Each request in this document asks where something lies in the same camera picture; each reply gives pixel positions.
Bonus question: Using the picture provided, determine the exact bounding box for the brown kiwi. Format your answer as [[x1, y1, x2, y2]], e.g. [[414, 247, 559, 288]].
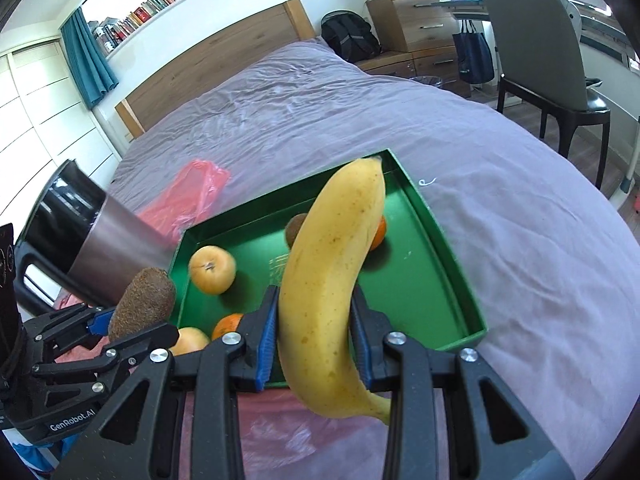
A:
[[284, 214, 307, 248], [107, 268, 176, 342]]

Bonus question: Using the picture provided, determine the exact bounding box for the orange tangerine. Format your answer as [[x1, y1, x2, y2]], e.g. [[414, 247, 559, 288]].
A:
[[210, 313, 243, 340]]

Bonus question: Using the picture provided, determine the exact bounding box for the yellow banana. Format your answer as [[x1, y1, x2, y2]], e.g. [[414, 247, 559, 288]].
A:
[[278, 158, 390, 422]]

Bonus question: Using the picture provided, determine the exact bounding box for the green rectangular tray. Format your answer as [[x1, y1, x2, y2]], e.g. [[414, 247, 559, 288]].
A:
[[167, 147, 490, 390]]

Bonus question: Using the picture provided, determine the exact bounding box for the peach-coloured apple in tray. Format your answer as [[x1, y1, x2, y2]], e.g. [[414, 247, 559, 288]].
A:
[[189, 245, 236, 296]]

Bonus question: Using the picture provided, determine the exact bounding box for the pink plastic sheet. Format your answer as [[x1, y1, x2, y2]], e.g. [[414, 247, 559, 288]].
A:
[[55, 158, 401, 479]]

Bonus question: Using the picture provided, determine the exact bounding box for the steel black electric kettle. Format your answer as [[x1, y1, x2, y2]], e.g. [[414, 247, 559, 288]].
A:
[[14, 159, 177, 315]]

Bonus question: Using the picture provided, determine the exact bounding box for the tangerine in tray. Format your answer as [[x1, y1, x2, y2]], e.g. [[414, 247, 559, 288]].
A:
[[369, 217, 387, 252]]

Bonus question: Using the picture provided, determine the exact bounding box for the purple bed cover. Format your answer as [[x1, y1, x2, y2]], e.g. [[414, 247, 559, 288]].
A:
[[110, 40, 639, 479]]

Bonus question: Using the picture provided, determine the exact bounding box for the white wardrobe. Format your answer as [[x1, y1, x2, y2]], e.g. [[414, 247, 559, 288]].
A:
[[0, 41, 120, 233]]

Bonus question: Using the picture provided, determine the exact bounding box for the teal curtain left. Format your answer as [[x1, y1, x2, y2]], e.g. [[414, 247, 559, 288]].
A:
[[60, 8, 119, 110]]

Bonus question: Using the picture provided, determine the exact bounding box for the navy tote bag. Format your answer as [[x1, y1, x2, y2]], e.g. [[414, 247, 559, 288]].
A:
[[452, 20, 495, 84]]

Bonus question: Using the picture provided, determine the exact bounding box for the wooden drawer cabinet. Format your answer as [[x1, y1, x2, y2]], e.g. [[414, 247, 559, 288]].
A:
[[357, 0, 471, 98]]

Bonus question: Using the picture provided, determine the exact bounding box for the black backpack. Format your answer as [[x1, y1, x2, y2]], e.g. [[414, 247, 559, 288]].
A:
[[321, 10, 382, 64]]

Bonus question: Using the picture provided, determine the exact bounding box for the wooden headboard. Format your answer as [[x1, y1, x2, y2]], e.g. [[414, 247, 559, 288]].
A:
[[115, 0, 316, 139]]

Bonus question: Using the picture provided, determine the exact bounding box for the grey black chair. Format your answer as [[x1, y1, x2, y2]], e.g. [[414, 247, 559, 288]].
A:
[[484, 0, 611, 188]]

